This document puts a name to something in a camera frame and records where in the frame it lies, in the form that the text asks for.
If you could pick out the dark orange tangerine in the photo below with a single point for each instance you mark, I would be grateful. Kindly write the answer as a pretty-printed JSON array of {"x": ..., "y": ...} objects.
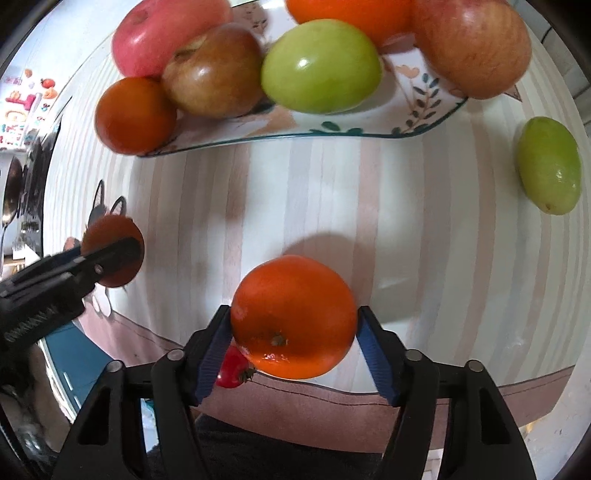
[{"x": 111, "y": 228}]

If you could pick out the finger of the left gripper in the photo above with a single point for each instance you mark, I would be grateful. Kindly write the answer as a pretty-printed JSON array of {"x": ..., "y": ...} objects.
[{"x": 118, "y": 260}]

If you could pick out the green apple in plate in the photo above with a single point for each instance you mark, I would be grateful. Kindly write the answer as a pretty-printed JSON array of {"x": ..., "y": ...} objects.
[{"x": 322, "y": 67}]

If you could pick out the colourful wall sticker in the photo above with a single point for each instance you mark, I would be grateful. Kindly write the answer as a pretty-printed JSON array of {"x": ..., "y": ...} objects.
[{"x": 26, "y": 98}]

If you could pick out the floral ceramic fruit plate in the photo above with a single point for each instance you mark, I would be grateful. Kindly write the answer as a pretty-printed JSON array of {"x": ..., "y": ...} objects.
[{"x": 410, "y": 101}]

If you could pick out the blue cabinet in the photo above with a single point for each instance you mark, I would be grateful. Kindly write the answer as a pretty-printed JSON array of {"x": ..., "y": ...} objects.
[{"x": 78, "y": 363}]

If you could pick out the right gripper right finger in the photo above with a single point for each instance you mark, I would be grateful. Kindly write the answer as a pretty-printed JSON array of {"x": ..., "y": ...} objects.
[{"x": 409, "y": 381}]

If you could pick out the large red apple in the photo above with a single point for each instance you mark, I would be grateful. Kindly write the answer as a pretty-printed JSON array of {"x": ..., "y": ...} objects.
[{"x": 152, "y": 31}]

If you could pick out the red yellow striped apple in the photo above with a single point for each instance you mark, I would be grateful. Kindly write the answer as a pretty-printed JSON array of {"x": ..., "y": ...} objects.
[{"x": 483, "y": 48}]

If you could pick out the small red cherry tomato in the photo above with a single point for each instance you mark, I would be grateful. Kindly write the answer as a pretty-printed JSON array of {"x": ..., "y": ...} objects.
[{"x": 235, "y": 369}]

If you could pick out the striped tablecloth with cat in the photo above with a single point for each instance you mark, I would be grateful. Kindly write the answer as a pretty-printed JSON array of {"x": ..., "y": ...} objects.
[{"x": 433, "y": 232}]

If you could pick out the bright orange in plate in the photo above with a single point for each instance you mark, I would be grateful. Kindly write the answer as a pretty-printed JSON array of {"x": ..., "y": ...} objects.
[{"x": 383, "y": 21}]

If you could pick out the brownish red apple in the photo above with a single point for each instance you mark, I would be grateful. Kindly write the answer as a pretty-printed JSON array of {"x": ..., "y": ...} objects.
[{"x": 217, "y": 74}]

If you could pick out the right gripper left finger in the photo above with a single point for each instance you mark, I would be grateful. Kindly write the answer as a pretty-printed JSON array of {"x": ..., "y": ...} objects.
[{"x": 181, "y": 380}]

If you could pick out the dark brownish orange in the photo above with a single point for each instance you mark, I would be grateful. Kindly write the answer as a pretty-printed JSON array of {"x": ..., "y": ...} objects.
[{"x": 134, "y": 116}]

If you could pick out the black gas stove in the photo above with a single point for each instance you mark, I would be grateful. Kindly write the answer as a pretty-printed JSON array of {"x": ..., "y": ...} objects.
[{"x": 26, "y": 228}]

